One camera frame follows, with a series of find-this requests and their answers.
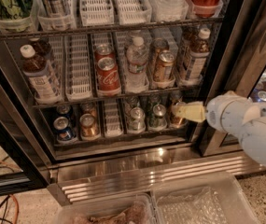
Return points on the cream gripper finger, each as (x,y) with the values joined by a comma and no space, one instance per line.
(193,111)

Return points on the tea bottle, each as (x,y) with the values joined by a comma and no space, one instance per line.
(188,33)
(40,75)
(196,55)
(43,47)

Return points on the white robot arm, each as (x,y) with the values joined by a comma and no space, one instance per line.
(233,114)

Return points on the fridge glass door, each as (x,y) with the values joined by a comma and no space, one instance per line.
(239,56)

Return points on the clear water bottle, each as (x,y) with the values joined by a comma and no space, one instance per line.
(137,58)

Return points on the top shelf clear bottles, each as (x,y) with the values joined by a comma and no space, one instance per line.
(169,10)

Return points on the white empty shelf tray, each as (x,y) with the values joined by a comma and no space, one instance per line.
(77,68)

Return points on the front right copper can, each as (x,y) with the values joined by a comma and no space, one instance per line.
(175,120)

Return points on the copper can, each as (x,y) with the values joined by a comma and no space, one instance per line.
(175,120)
(174,98)

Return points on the rear right copper can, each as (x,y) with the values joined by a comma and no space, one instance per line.
(174,98)

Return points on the front green can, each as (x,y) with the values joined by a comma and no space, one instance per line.
(157,120)

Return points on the green can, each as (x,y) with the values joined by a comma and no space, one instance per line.
(153,100)
(157,120)

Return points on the rear green can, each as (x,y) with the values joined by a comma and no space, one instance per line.
(153,100)

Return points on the gold can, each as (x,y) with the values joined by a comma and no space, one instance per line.
(164,66)
(88,126)
(157,45)
(89,108)

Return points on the front silver can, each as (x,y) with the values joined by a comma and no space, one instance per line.
(136,123)

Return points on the silver can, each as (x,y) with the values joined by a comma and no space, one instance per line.
(130,103)
(136,123)

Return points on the rear silver can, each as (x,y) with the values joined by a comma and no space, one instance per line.
(130,103)

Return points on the front red cola can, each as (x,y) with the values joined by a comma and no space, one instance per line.
(108,76)

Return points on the red cola can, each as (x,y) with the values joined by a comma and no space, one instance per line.
(103,50)
(108,76)

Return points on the right clear plastic bin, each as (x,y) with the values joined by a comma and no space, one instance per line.
(235,205)

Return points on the clear plastic bin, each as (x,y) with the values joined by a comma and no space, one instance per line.
(235,205)
(121,209)

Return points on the bubble wrap sheet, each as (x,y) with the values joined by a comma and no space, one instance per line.
(194,206)

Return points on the front bottom gold can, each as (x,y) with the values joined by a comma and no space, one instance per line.
(88,126)

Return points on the rear bottom gold can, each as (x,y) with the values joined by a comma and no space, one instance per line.
(89,108)

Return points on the rear red cola can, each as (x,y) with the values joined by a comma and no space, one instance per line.
(103,50)

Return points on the left clear plastic bin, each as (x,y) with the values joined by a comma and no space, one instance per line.
(121,209)

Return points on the rear blue pepsi can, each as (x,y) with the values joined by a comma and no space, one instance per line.
(66,111)

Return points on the blue pepsi can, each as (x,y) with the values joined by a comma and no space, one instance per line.
(66,111)
(63,129)

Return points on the front blue pepsi can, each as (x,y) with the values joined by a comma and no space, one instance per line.
(63,129)

